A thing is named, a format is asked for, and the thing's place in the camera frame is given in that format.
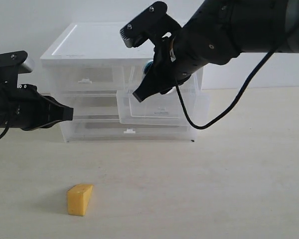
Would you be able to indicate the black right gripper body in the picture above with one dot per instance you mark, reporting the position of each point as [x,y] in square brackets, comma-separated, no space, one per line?
[176,58]

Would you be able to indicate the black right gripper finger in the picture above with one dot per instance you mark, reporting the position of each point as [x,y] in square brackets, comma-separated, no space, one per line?
[165,89]
[150,84]

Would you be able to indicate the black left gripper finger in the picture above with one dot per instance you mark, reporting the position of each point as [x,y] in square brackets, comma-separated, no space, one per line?
[49,124]
[57,111]

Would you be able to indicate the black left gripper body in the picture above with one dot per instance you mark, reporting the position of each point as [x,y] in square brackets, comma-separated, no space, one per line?
[28,108]

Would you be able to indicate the blue white glue stick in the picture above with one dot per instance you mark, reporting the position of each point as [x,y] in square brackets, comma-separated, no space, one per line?
[147,66]

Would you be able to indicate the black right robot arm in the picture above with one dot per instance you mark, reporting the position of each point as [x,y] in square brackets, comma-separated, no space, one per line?
[219,31]

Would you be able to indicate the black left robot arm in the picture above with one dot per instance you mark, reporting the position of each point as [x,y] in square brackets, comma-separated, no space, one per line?
[4,111]

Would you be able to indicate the clear bottom wide drawer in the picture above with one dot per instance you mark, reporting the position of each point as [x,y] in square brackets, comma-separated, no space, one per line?
[92,130]

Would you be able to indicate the clear wide drawer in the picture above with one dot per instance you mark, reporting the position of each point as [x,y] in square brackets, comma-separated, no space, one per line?
[90,104]
[92,130]

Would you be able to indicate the clear middle wide drawer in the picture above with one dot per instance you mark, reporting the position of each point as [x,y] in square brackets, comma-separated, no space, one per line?
[90,104]

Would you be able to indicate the white plastic drawer cabinet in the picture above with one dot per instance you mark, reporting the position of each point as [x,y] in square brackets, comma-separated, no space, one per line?
[94,44]

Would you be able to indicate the yellow cheese wedge block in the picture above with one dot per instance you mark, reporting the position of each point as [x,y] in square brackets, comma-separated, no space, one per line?
[78,198]

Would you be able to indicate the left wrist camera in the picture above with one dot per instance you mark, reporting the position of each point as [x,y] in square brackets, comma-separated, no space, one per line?
[12,64]

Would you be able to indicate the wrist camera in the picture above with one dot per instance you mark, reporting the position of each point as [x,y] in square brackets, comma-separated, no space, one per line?
[152,24]
[12,64]

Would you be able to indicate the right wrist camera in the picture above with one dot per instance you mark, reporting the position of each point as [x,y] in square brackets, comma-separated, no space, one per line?
[152,24]

